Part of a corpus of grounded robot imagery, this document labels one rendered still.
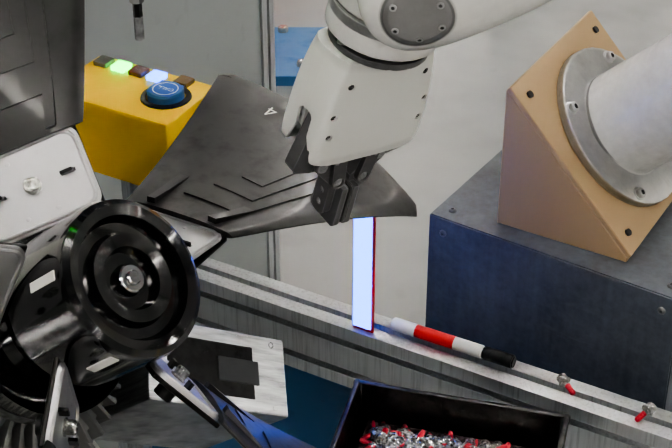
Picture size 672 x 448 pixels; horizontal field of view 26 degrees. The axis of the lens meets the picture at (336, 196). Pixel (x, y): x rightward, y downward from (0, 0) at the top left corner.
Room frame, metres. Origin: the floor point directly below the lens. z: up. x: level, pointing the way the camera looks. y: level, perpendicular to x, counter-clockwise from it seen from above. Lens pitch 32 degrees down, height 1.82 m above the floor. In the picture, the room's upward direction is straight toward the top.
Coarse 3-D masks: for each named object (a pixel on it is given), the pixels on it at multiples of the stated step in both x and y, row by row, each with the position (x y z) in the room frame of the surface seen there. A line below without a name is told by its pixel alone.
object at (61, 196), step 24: (48, 144) 0.93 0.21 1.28; (72, 144) 0.93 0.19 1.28; (0, 168) 0.92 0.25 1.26; (24, 168) 0.92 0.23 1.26; (48, 168) 0.92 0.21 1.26; (0, 192) 0.91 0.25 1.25; (24, 192) 0.91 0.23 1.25; (48, 192) 0.91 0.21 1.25; (72, 192) 0.91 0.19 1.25; (96, 192) 0.90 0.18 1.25; (0, 216) 0.90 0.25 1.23; (24, 216) 0.90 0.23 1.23; (48, 216) 0.90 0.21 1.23; (0, 240) 0.89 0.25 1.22
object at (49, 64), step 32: (0, 0) 0.99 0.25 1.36; (32, 0) 1.00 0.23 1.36; (64, 0) 1.00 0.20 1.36; (0, 32) 0.97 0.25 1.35; (32, 32) 0.98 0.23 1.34; (64, 32) 0.98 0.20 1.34; (0, 64) 0.96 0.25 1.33; (32, 64) 0.96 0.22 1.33; (64, 64) 0.96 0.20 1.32; (0, 96) 0.95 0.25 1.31; (32, 96) 0.95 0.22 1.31; (64, 96) 0.95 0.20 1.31; (0, 128) 0.93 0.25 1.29; (32, 128) 0.93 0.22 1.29; (64, 128) 0.93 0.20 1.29
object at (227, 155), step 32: (224, 96) 1.17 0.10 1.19; (256, 96) 1.17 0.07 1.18; (192, 128) 1.11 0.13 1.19; (224, 128) 1.12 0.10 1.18; (256, 128) 1.12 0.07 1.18; (160, 160) 1.06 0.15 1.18; (192, 160) 1.06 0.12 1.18; (224, 160) 1.06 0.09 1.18; (256, 160) 1.07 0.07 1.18; (160, 192) 1.00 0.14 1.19; (192, 192) 1.00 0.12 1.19; (224, 192) 1.01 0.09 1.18; (256, 192) 1.01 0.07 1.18; (288, 192) 1.03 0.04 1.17; (384, 192) 1.08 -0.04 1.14; (224, 224) 0.96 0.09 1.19; (256, 224) 0.97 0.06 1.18; (288, 224) 0.98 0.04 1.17
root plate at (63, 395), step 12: (60, 372) 0.77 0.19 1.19; (60, 384) 0.77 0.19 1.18; (72, 384) 0.80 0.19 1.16; (60, 396) 0.77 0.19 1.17; (72, 396) 0.81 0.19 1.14; (72, 408) 0.80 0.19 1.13; (48, 420) 0.74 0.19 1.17; (60, 420) 0.77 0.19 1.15; (48, 432) 0.74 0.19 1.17; (60, 432) 0.76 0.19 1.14; (60, 444) 0.76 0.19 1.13
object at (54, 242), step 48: (48, 240) 0.84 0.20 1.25; (96, 240) 0.85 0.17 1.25; (144, 240) 0.86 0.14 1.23; (48, 288) 0.81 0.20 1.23; (96, 288) 0.81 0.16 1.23; (144, 288) 0.84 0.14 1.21; (192, 288) 0.86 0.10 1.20; (0, 336) 0.84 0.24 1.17; (48, 336) 0.80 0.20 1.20; (96, 336) 0.78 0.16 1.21; (144, 336) 0.81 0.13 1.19; (0, 384) 0.81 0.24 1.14; (48, 384) 0.83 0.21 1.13; (96, 384) 0.82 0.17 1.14
